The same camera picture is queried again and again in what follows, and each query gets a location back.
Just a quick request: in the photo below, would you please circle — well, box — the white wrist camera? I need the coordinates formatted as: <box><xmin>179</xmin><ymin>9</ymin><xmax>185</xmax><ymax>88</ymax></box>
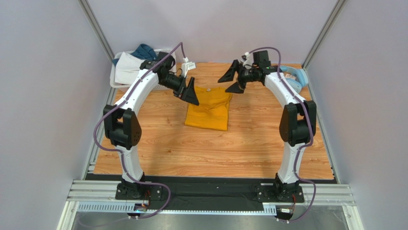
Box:
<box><xmin>181</xmin><ymin>57</ymin><xmax>196</xmax><ymax>78</ymax></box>
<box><xmin>240</xmin><ymin>52</ymin><xmax>252</xmax><ymax>68</ymax></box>

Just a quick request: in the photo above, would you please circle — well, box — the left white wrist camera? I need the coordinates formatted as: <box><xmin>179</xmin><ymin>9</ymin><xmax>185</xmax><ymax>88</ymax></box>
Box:
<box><xmin>181</xmin><ymin>57</ymin><xmax>196</xmax><ymax>78</ymax></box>

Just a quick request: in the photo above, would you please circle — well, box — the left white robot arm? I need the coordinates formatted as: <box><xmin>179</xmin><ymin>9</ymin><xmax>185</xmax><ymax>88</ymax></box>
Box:
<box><xmin>103</xmin><ymin>52</ymin><xmax>199</xmax><ymax>200</ymax></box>

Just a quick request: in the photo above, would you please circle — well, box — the yellow t shirt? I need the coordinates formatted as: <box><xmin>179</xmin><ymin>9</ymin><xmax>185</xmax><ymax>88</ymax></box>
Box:
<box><xmin>184</xmin><ymin>86</ymin><xmax>233</xmax><ymax>131</ymax></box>

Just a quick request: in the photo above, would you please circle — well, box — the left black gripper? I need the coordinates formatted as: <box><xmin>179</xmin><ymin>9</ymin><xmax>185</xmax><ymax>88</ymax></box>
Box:
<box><xmin>159</xmin><ymin>73</ymin><xmax>199</xmax><ymax>106</ymax></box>

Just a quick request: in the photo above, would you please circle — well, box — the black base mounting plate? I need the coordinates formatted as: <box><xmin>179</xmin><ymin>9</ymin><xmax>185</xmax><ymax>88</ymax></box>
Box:
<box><xmin>115</xmin><ymin>176</ymin><xmax>305</xmax><ymax>211</ymax></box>

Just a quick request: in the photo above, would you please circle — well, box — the purple cable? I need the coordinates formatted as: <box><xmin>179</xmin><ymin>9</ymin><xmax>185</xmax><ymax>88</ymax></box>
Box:
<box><xmin>93</xmin><ymin>41</ymin><xmax>187</xmax><ymax>220</ymax></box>
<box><xmin>249</xmin><ymin>46</ymin><xmax>317</xmax><ymax>223</ymax></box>

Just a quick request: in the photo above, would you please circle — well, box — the white plastic laundry basket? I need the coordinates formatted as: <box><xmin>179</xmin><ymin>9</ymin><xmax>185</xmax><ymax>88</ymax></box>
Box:
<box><xmin>110</xmin><ymin>48</ymin><xmax>177</xmax><ymax>92</ymax></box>

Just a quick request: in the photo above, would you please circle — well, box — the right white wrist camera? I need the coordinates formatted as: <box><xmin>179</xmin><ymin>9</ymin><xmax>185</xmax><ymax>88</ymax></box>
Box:
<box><xmin>240</xmin><ymin>52</ymin><xmax>252</xmax><ymax>68</ymax></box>

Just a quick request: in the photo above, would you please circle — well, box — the white slotted cable duct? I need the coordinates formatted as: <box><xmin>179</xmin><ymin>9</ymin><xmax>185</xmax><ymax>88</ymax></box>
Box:
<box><xmin>77</xmin><ymin>201</ymin><xmax>277</xmax><ymax>216</ymax></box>

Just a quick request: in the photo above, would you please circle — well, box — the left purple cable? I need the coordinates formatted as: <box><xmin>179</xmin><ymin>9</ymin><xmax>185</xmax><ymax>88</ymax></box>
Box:
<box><xmin>93</xmin><ymin>41</ymin><xmax>187</xmax><ymax>220</ymax></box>

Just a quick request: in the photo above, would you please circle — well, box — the aluminium frame rail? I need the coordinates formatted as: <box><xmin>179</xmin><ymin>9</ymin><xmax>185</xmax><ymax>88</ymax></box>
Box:
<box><xmin>67</xmin><ymin>177</ymin><xmax>356</xmax><ymax>206</ymax></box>

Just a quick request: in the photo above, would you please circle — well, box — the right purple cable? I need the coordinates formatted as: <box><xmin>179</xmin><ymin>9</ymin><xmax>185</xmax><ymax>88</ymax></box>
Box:
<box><xmin>249</xmin><ymin>46</ymin><xmax>317</xmax><ymax>223</ymax></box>

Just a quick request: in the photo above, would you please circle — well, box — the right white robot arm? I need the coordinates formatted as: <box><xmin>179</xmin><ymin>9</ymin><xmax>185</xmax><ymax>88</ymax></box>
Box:
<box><xmin>219</xmin><ymin>49</ymin><xmax>317</xmax><ymax>202</ymax></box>

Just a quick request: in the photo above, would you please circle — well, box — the white t shirt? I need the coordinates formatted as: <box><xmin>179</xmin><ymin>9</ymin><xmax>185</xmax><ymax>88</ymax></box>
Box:
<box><xmin>114</xmin><ymin>52</ymin><xmax>145</xmax><ymax>85</ymax></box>

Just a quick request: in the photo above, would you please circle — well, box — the teal t shirt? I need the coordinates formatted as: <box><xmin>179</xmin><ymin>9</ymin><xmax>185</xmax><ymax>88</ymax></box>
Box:
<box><xmin>131</xmin><ymin>44</ymin><xmax>158</xmax><ymax>60</ymax></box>

